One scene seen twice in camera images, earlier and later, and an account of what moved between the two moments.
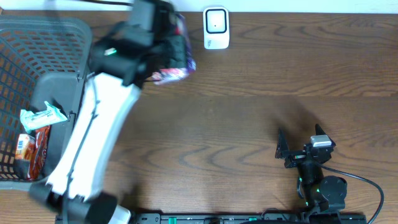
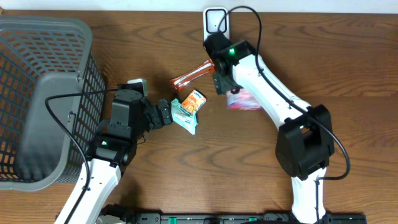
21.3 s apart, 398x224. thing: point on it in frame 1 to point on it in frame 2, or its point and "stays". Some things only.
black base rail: x=249 y=218 stays
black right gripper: x=295 y=157 to x=221 y=84
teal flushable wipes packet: x=50 y=116 to x=183 y=119
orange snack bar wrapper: x=40 y=153 to x=177 y=83
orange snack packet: x=25 y=147 to x=194 y=101
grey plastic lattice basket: x=42 y=60 stays
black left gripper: x=177 y=51 to x=163 y=112
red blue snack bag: x=172 y=74 to x=242 y=100
